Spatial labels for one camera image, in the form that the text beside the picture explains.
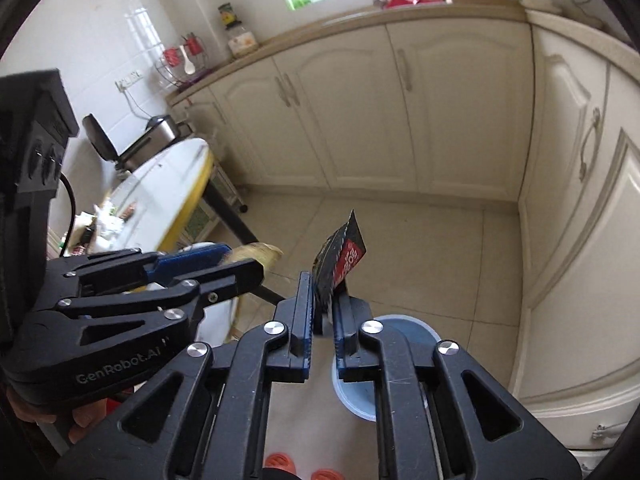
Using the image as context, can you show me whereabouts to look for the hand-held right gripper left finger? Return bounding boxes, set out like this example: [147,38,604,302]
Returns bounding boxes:
[55,270,331,480]

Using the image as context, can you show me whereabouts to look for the round white marble table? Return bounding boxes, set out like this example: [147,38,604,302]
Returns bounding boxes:
[47,137,287,307]

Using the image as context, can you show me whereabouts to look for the glass jar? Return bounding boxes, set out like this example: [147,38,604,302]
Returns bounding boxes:
[226,24,260,59]

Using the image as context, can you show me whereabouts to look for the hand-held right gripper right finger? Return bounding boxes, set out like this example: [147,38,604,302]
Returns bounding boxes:
[332,289,584,480]

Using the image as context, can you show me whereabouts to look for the wire utensil rack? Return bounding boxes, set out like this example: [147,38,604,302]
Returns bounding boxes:
[154,34,212,92]

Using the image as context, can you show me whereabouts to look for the heap of mixed wrappers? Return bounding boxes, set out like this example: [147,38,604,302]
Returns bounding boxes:
[72,199,138,256]

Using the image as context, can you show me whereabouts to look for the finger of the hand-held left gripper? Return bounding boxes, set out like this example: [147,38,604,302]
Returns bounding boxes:
[47,242,232,307]
[14,258,266,362]

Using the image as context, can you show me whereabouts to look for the pale yellow wrapper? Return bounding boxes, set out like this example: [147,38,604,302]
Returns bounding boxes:
[220,242,285,282]

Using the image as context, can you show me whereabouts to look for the cream kitchen cabinet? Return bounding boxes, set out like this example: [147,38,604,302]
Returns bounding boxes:
[166,1,640,463]

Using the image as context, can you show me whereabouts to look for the person's left hand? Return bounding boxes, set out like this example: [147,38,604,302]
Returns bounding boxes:
[7,392,110,445]

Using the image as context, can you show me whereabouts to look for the green label bottle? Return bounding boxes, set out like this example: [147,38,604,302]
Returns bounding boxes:
[217,2,241,30]

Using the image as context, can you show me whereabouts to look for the steel electric griddle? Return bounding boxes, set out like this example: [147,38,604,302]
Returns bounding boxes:
[82,113,184,174]

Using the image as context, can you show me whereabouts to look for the blue plastic bin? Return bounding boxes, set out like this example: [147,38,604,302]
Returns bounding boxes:
[331,313,442,424]

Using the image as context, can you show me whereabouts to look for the black and red snack wrapper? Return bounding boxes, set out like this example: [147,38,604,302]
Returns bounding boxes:
[312,208,368,312]

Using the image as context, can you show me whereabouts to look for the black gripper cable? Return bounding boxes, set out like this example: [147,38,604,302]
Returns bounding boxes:
[58,172,79,257]

